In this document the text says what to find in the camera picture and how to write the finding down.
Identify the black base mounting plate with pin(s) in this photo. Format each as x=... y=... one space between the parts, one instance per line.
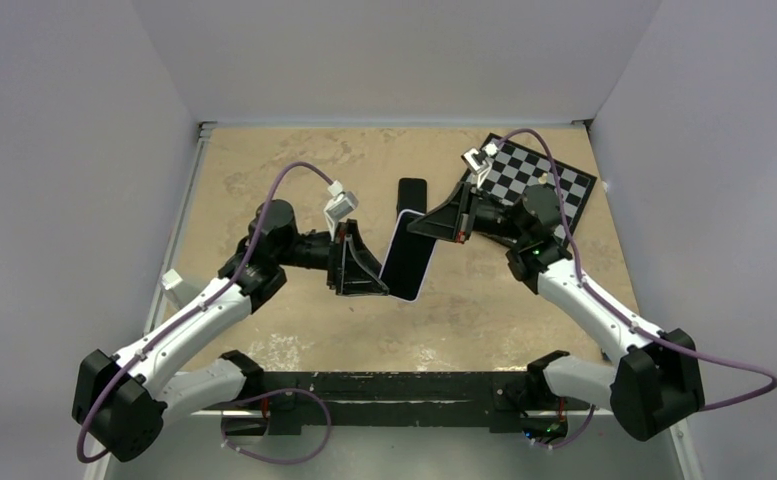
x=498 y=402

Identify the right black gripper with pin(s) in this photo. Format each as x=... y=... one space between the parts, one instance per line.
x=442 y=221

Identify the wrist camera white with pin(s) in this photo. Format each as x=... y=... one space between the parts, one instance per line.
x=342 y=202
x=479 y=162

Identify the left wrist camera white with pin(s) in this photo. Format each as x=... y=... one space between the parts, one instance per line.
x=342 y=202

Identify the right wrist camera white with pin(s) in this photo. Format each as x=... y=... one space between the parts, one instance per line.
x=479 y=162

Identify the black white chessboard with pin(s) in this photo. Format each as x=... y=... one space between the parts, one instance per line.
x=515 y=167

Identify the small white box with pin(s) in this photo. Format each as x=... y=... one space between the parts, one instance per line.
x=170 y=279

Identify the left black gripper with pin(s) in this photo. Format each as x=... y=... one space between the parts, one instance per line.
x=352 y=269

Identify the black phone on table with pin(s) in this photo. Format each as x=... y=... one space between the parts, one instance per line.
x=412 y=194

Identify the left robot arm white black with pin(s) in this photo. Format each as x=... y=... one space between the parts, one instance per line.
x=125 y=399

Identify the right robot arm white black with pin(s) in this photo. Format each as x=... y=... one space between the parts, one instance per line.
x=651 y=382

